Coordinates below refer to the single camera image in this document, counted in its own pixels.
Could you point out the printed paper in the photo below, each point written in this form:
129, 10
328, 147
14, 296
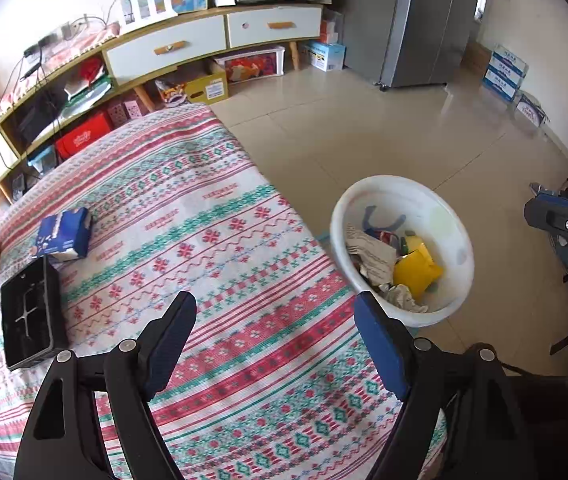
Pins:
374, 260

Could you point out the colourful snack bag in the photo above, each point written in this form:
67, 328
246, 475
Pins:
171, 92

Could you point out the grey refrigerator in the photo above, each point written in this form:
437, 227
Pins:
414, 25

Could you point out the pink patterned box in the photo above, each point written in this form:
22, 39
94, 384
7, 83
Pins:
124, 112

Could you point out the white plastic basin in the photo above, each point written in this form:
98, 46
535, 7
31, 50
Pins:
394, 190

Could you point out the black plastic tray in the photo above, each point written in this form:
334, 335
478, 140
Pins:
29, 310

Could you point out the white tissue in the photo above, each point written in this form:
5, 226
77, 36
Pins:
404, 297

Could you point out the blue white carton box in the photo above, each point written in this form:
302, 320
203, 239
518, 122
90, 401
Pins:
326, 55

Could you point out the blue tissue box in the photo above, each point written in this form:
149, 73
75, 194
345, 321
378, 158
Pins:
61, 232

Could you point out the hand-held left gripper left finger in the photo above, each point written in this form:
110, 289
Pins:
166, 355

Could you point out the white wooden cabinet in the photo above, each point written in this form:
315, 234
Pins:
294, 55

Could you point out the clear plastic storage bin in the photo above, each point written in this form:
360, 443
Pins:
249, 65

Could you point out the light blue plastic container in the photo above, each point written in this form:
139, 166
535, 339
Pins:
44, 160

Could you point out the orange white box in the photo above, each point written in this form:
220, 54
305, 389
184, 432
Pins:
329, 30

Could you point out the white slatted rack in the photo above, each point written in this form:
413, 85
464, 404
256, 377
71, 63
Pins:
144, 19

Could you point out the yellow plastic packet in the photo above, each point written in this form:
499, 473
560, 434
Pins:
414, 272

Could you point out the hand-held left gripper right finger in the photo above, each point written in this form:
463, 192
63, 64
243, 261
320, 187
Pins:
384, 345

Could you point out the brown cardboard box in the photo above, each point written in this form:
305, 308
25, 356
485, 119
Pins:
476, 60

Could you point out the stack of plastic bags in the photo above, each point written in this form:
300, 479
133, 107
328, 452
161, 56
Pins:
89, 87

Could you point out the yellow cardboard box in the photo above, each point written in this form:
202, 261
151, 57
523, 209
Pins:
209, 90

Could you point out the pink cabinet runner cloth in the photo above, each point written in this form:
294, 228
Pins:
64, 55

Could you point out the red gift box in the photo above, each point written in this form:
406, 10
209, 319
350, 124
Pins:
84, 137

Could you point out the black electronic device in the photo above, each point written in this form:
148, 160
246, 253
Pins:
39, 115

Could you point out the red green patterned tablecloth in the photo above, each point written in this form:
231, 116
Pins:
214, 240

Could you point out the open blue white carton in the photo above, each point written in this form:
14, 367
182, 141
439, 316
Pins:
531, 110

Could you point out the light blue floor mat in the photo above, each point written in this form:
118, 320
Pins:
321, 240

